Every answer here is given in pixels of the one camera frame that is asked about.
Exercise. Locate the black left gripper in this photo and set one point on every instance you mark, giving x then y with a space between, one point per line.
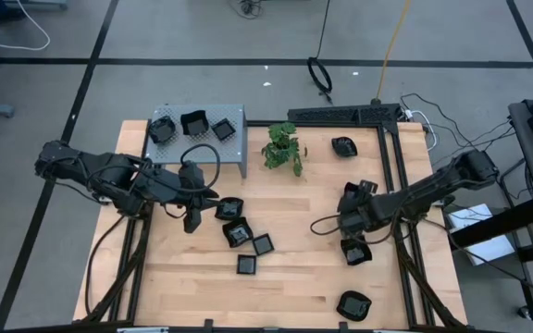
192 222

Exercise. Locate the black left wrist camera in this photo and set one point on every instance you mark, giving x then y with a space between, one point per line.
191 173

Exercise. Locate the small square black mini plate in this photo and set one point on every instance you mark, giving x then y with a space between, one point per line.
263 244
246 264
223 129

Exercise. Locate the black desk crossbar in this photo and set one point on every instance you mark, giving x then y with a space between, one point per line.
502 224

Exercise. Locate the grey metal floor bar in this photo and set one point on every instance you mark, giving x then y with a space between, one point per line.
40 3

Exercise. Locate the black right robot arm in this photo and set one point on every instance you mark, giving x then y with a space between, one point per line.
433 189

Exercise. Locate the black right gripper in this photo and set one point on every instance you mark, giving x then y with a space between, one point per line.
377 208

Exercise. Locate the black perforated box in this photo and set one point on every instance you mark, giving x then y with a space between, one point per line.
340 114

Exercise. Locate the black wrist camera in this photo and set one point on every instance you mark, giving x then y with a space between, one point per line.
352 217
191 173

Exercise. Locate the grey perforated metal shelf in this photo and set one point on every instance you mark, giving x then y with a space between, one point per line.
192 150

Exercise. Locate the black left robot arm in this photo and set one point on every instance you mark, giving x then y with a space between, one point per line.
104 171

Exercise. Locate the white paper sheet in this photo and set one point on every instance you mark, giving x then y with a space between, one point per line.
493 247

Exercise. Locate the green potted plant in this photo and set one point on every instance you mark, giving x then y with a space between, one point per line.
281 148

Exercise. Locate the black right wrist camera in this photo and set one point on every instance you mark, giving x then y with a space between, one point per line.
352 217

